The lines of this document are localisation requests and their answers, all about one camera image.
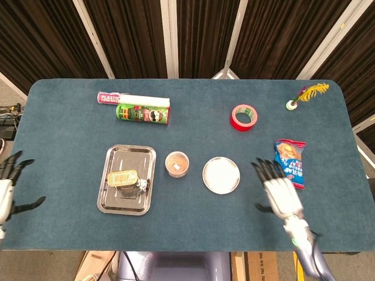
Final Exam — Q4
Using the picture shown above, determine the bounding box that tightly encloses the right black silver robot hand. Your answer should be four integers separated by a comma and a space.
251, 157, 305, 226

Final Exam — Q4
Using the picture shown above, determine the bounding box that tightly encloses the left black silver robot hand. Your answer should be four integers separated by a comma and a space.
0, 150, 47, 232

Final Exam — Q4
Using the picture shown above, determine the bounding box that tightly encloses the yellow sardine tin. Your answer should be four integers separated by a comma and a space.
107, 169, 141, 199

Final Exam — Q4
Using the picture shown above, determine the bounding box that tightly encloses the lavender robot base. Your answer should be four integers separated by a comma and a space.
116, 251, 233, 281

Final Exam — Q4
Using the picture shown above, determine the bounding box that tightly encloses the green Pringles can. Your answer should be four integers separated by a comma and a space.
115, 102, 171, 126

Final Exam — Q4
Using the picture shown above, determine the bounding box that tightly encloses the blue red snack bag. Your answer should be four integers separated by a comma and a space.
273, 139, 307, 191

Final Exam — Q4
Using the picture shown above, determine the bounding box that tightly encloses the round metal plate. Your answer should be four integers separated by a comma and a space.
202, 156, 241, 195

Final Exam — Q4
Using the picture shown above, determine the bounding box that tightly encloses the brown cardboard box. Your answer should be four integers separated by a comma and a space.
231, 251, 279, 281

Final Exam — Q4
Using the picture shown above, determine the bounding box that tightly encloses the red tape roll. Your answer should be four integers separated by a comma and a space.
230, 104, 259, 132

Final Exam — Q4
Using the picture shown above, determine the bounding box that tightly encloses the yellow feather shuttlecock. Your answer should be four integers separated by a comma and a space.
285, 83, 330, 112

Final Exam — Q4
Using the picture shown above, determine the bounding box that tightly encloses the blue felt table cover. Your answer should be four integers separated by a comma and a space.
0, 78, 375, 253

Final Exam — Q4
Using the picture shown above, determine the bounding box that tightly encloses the light wooden crate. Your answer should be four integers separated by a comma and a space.
74, 251, 118, 281

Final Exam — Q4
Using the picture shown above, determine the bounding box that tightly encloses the rectangular stainless steel tray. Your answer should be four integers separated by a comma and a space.
97, 143, 157, 217

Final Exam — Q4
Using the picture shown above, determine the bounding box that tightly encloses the pink white plastic wrap box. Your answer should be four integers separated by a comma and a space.
97, 91, 171, 108

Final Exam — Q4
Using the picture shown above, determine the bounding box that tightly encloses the dark pleated curtain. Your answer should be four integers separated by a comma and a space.
0, 0, 375, 147

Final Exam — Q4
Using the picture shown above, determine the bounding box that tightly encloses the black power strip with cables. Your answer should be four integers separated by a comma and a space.
0, 102, 23, 142

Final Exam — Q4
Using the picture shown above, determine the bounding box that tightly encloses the black base cable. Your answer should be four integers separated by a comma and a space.
122, 251, 140, 281

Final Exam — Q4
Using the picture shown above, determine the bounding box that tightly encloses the white frame bar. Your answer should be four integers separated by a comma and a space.
295, 0, 370, 80
72, 0, 115, 80
210, 0, 250, 80
160, 0, 180, 79

